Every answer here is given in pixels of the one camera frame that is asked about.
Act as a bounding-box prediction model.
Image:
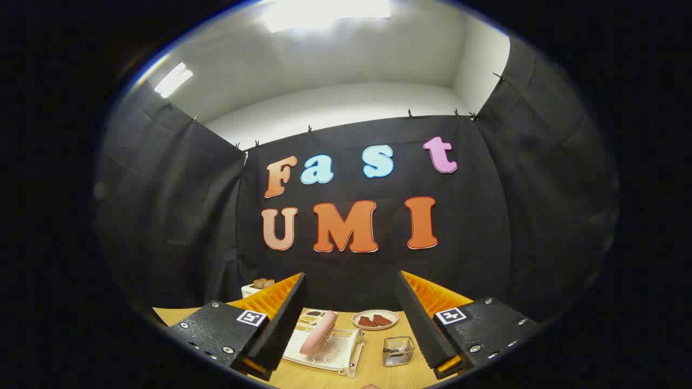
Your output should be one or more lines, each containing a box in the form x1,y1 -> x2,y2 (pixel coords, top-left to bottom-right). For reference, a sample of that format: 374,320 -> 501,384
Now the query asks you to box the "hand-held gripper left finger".
169,272 -> 308,381

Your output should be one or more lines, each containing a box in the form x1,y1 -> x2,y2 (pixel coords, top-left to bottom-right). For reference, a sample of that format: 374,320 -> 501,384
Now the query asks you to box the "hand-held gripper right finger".
397,270 -> 541,379

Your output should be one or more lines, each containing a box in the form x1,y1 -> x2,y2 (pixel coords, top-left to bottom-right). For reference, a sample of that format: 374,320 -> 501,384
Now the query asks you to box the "metal wire basket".
383,336 -> 416,368

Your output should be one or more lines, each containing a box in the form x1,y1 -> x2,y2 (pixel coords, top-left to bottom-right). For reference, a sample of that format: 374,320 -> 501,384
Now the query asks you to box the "pink plate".
299,310 -> 339,357

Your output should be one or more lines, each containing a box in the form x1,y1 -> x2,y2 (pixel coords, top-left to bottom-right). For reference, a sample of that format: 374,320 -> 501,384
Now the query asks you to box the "white wire dish rack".
281,309 -> 365,379

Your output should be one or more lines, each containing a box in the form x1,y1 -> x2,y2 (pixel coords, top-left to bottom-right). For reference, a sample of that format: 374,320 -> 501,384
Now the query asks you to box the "beige plate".
352,309 -> 400,331

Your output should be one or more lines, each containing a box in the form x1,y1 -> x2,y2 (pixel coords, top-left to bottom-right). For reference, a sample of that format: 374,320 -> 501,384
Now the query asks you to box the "black backdrop cloth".
95,35 -> 620,325

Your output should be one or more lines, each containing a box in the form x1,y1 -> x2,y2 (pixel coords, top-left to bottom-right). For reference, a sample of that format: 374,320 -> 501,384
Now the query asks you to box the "small ceiling light panel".
154,62 -> 194,99

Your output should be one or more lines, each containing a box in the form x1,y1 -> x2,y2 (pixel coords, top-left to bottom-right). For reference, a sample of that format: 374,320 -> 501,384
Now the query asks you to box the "large ceiling light panel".
262,0 -> 391,33

